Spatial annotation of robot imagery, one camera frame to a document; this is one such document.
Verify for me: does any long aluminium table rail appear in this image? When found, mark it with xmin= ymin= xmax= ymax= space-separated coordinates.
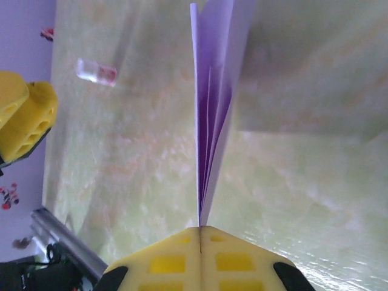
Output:
xmin=30 ymin=207 xmax=109 ymax=284

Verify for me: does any lavender cloth piece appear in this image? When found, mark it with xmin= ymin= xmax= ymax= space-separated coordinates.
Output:
xmin=190 ymin=0 xmax=257 ymax=228

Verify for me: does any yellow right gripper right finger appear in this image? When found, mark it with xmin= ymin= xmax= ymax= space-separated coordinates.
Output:
xmin=200 ymin=226 xmax=316 ymax=291

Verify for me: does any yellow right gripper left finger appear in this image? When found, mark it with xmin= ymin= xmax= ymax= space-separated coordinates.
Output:
xmin=96 ymin=226 xmax=201 ymax=291

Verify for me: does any small clear plastic vial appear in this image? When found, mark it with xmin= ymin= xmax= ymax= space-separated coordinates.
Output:
xmin=75 ymin=58 xmax=118 ymax=89

